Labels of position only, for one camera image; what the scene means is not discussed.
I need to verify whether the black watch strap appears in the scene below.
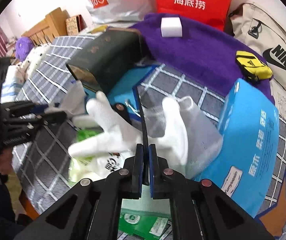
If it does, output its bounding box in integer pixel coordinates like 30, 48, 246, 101
111, 86, 149, 147

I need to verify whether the green packet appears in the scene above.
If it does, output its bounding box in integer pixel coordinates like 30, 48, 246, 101
119, 199, 172, 239

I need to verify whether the green tissue pack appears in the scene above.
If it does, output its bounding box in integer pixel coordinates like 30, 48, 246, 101
68, 127, 129, 183

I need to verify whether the sheer organza drawstring pouch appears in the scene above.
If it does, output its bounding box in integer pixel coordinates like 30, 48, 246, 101
144, 96, 223, 179

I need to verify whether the blue tissue box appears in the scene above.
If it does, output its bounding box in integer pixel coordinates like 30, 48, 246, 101
194, 79, 279, 217

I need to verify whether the yellow mini bag pouch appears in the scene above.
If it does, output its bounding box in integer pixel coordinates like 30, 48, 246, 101
236, 50, 273, 83

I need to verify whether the person's left hand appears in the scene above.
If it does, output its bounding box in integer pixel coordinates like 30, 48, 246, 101
0, 148, 13, 175

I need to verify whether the grey checked bed cover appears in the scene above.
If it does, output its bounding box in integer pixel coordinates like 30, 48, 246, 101
11, 33, 286, 240

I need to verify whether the white spotted plush toy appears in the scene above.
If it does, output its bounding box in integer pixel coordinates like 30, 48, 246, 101
16, 44, 51, 81

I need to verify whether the purple plush toy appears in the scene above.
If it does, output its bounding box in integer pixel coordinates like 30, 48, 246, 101
16, 36, 35, 62

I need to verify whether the wooden headboard furniture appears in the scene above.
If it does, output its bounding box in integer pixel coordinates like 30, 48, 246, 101
22, 8, 69, 46

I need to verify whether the dark green box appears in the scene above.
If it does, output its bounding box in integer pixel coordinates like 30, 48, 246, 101
66, 28, 148, 94

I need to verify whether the purple fleece towel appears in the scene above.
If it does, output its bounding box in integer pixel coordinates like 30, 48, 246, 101
132, 14, 264, 96

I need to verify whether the white sponge block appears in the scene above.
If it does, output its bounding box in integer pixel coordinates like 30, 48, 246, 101
160, 17, 183, 37

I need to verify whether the beige Nike bag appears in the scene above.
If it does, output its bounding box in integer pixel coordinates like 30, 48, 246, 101
229, 3, 286, 90

